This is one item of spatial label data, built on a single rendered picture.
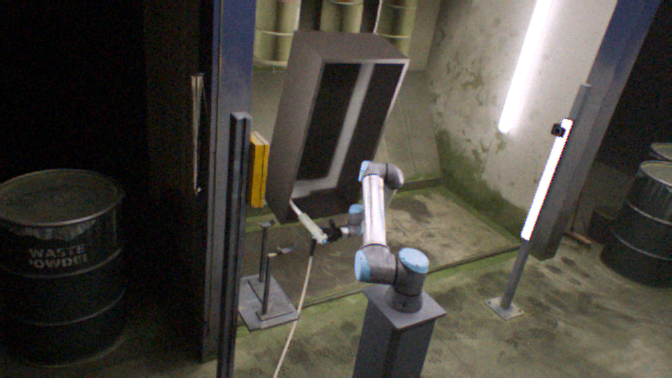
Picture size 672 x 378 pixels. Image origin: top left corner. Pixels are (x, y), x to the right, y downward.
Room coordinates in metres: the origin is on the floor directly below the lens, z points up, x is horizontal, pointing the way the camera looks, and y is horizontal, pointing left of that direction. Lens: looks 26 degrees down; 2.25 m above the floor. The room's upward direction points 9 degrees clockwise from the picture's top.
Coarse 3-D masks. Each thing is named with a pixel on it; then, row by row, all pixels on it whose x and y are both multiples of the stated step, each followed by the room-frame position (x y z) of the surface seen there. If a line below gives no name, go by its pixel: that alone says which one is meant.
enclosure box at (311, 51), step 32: (320, 32) 3.05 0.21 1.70; (288, 64) 2.99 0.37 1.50; (320, 64) 2.70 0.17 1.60; (352, 64) 3.28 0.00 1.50; (384, 64) 3.22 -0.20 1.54; (288, 96) 2.96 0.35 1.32; (320, 96) 3.21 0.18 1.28; (352, 96) 3.36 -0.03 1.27; (384, 96) 3.17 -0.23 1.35; (288, 128) 2.92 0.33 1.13; (320, 128) 3.29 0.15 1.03; (352, 128) 3.40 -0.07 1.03; (384, 128) 3.11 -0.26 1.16; (288, 160) 2.88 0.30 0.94; (320, 160) 3.38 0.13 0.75; (352, 160) 3.34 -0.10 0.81; (288, 192) 2.84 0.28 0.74; (320, 192) 3.35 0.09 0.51; (352, 192) 3.29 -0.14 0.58
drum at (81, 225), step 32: (0, 224) 1.93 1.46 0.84; (32, 224) 1.91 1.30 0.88; (64, 224) 1.95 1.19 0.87; (96, 224) 2.06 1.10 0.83; (0, 256) 1.97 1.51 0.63; (32, 256) 1.91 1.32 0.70; (64, 256) 1.95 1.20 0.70; (96, 256) 2.05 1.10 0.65; (32, 288) 1.91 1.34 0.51; (64, 288) 1.94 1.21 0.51; (96, 288) 2.04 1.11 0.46; (32, 320) 1.91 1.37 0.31; (64, 320) 1.94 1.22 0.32; (96, 320) 2.03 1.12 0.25; (32, 352) 1.91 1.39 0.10; (64, 352) 1.93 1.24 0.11; (96, 352) 2.02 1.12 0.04
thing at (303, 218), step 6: (294, 210) 2.95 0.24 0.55; (300, 216) 2.86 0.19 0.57; (306, 216) 2.86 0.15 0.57; (306, 222) 2.80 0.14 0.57; (312, 222) 2.80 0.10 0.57; (312, 228) 2.74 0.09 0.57; (318, 228) 2.74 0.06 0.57; (312, 234) 2.73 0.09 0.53; (318, 234) 2.68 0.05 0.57; (324, 234) 2.69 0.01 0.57; (312, 240) 2.73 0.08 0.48; (318, 240) 2.67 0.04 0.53; (312, 246) 2.73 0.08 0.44; (312, 252) 2.73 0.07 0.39
